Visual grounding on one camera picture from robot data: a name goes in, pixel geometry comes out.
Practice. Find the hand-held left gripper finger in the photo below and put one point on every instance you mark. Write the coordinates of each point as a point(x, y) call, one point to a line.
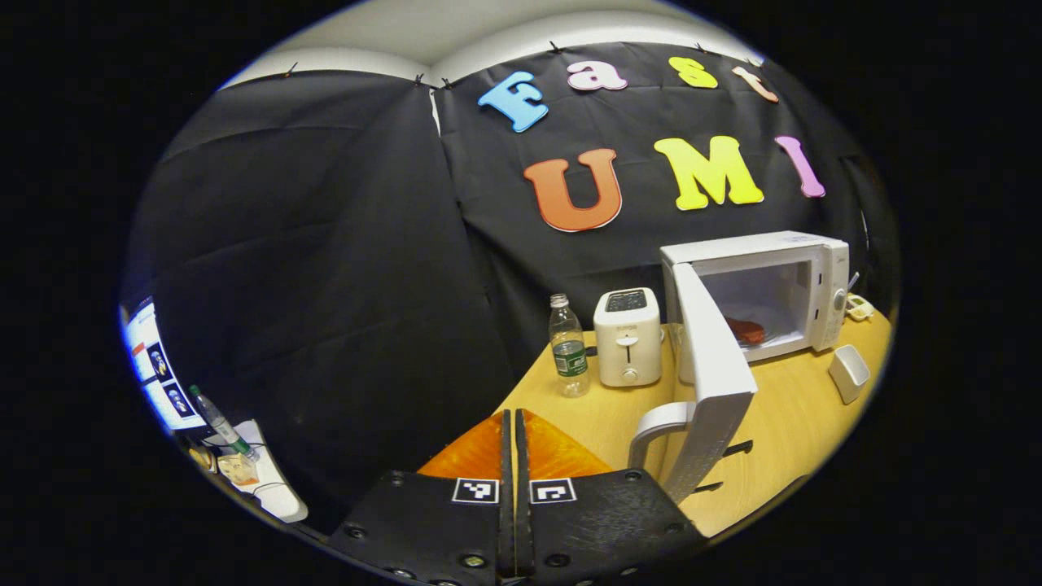
point(506, 464)
point(522, 464)

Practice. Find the brown meat piece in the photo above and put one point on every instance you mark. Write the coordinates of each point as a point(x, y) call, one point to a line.
point(746, 331)

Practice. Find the white microwave oven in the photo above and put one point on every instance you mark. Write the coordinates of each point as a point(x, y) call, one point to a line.
point(749, 244)

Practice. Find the small white food tray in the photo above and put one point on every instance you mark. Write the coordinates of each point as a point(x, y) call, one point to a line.
point(849, 373)

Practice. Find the clear water bottle green label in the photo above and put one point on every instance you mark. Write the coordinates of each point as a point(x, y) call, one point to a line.
point(568, 350)

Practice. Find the white toaster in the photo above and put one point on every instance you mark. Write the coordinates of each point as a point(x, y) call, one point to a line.
point(627, 338)

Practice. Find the white side desk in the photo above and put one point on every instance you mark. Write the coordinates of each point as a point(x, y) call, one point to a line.
point(273, 492)

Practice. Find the small tan box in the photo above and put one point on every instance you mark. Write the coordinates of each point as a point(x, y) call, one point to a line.
point(238, 469)

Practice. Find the green capped plastic bottle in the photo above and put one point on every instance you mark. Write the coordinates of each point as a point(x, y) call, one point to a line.
point(216, 419)

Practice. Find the small round cup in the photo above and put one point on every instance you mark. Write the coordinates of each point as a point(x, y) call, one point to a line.
point(203, 458)

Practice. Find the computer monitor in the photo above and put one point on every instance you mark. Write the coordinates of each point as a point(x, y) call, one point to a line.
point(151, 366)

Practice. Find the white compartment tray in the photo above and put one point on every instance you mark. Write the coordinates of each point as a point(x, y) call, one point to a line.
point(860, 308)

